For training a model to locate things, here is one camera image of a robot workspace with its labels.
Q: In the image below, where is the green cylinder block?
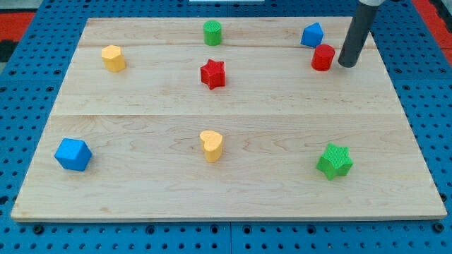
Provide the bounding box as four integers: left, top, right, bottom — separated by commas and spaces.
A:
203, 20, 222, 46

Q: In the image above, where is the red cylinder block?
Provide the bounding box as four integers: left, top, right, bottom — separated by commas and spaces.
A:
311, 44, 335, 71

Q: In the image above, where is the yellow heart block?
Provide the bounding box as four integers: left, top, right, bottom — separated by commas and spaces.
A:
199, 130, 224, 163

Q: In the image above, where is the green star block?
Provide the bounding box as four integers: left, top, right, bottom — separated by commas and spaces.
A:
316, 143, 353, 181

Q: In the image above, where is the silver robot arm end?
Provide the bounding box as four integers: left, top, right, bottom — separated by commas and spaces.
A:
359, 0, 385, 6

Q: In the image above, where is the yellow hexagon block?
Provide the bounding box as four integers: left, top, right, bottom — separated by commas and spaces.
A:
101, 45, 126, 72

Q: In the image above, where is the red star block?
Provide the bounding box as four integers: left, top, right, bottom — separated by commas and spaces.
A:
200, 59, 225, 90

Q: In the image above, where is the blue cube block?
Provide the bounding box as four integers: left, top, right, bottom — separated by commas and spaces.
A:
54, 138, 92, 171

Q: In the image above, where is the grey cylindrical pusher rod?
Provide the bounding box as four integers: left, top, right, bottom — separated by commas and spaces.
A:
338, 1, 379, 68

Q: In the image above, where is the light wooden board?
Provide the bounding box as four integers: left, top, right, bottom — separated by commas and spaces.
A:
11, 17, 447, 222

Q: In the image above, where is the blue pentagon block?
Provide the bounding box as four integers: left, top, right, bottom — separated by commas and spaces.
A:
300, 23, 324, 48

